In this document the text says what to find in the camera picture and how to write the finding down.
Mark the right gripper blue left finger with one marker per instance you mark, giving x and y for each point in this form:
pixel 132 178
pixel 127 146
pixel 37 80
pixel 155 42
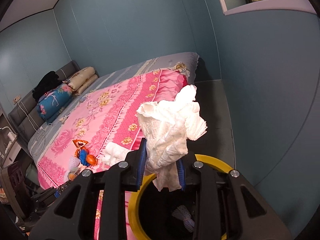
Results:
pixel 142 154

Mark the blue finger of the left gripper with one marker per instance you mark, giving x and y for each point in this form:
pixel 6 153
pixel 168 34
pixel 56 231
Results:
pixel 56 194

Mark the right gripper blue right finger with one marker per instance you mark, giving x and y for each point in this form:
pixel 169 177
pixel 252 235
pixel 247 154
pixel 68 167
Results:
pixel 181 173

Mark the white tissue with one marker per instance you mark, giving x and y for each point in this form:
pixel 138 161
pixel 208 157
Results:
pixel 114 153
pixel 166 126

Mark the white foam fruit net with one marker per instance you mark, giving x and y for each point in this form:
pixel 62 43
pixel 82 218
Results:
pixel 74 163

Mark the blue cloth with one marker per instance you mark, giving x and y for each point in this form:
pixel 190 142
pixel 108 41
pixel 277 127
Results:
pixel 82 156

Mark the orange snack wrapper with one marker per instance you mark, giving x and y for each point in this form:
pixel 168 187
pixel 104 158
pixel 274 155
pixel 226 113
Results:
pixel 80 145

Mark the orange tangerine peel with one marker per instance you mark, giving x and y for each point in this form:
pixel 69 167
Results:
pixel 91 160

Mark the yellow rimmed trash bin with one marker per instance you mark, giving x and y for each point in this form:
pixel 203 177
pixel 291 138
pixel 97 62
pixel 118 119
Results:
pixel 150 211

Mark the pink floral bedspread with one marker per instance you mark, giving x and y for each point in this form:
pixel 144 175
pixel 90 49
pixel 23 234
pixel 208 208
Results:
pixel 108 114

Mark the white desk lamp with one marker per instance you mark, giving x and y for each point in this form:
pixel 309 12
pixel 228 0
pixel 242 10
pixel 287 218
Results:
pixel 11 135

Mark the small cloth on sheet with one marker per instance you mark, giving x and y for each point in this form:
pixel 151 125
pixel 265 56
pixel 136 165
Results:
pixel 63 119

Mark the grey upholstered headboard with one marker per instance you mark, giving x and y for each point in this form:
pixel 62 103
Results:
pixel 24 117

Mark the blue floral folded quilt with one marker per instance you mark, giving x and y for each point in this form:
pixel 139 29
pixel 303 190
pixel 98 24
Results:
pixel 52 104

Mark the beige folded quilt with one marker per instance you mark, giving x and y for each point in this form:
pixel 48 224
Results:
pixel 81 80

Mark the grey striped bed sheet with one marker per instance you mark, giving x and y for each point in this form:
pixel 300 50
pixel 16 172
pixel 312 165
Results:
pixel 44 135

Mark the black clothing pile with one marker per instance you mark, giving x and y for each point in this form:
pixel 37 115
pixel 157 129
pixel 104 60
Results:
pixel 48 82

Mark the wall power socket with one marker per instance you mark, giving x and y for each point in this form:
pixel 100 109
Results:
pixel 16 99

